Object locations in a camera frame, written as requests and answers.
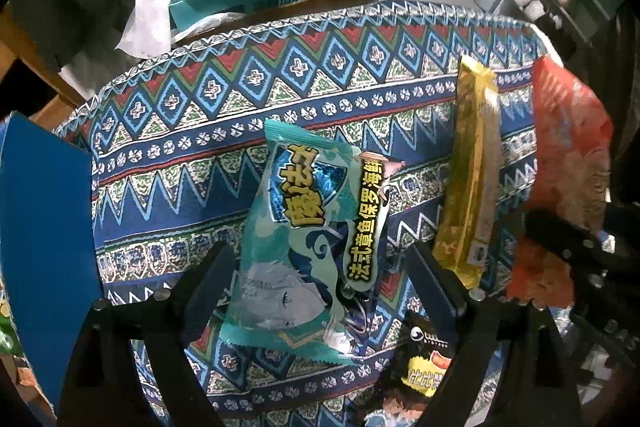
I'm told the blue cardboard box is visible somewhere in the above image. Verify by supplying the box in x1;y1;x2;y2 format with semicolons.
1;113;102;405

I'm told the teal snack bag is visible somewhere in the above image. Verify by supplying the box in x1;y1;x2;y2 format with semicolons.
220;120;405;364

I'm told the patterned blue tablecloth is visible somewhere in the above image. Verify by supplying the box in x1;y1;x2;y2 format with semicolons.
56;1;548;426

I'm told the wooden wardrobe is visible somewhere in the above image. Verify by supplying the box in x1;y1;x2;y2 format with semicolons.
1;3;85;131

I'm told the gold biscuit pack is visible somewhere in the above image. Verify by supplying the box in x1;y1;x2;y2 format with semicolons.
433;55;502;289

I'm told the black snack bag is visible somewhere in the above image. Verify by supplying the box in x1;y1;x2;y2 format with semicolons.
355;310;454;426

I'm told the green snack bag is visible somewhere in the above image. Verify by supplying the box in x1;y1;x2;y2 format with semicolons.
0;283;24;357

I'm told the orange-red snack bag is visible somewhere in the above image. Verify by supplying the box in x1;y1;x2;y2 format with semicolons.
506;55;613;308

